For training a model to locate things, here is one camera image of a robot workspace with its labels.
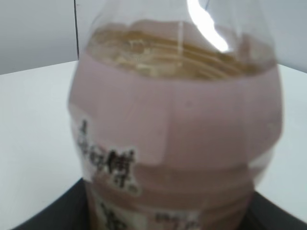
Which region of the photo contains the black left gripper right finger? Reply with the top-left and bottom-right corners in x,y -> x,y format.
247,192 -> 307,230

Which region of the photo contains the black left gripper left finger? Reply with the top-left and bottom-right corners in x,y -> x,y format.
14,179 -> 91,230

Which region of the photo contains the pink label tea bottle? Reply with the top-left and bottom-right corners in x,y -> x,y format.
69,0 -> 283,230

